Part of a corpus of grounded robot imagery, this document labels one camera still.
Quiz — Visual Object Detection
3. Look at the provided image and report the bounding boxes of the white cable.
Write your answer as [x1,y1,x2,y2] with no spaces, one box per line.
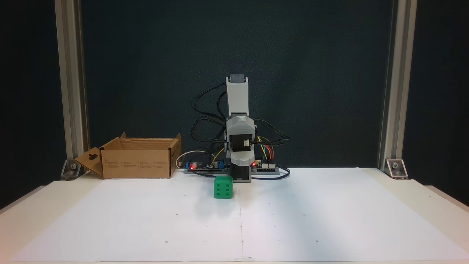
[176,150,208,169]

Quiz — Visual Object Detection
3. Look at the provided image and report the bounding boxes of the circuit board with jumper wires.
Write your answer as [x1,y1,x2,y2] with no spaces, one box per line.
[251,159,280,174]

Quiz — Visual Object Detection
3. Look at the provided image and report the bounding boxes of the green dice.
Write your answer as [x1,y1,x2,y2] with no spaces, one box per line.
[214,176,233,199]

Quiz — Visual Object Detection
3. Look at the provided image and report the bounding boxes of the open cardboard box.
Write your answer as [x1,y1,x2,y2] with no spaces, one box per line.
[75,132,182,179]

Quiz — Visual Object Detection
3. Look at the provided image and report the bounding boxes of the circuit board with blue capacitor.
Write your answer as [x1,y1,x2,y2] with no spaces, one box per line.
[184,159,228,173]

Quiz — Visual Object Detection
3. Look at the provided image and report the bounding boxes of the aluminium profile post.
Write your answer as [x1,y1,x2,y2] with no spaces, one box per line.
[55,0,90,173]
[377,0,418,173]

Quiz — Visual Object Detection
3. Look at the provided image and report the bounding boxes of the thin black gripper motor cables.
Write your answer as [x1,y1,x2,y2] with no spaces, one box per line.
[252,118,291,146]

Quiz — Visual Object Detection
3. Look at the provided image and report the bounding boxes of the black arm cable loops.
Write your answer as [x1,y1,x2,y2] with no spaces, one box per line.
[190,82,228,146]

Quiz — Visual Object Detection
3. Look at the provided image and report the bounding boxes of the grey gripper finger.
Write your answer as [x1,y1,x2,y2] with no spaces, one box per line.
[228,148,255,168]

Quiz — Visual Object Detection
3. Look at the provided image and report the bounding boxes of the yellow jumper wire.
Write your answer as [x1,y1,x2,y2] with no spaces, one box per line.
[258,137,269,161]

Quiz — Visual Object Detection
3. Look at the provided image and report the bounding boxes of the metal corner bracket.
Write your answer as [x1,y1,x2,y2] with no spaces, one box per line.
[60,159,82,180]
[385,159,408,179]

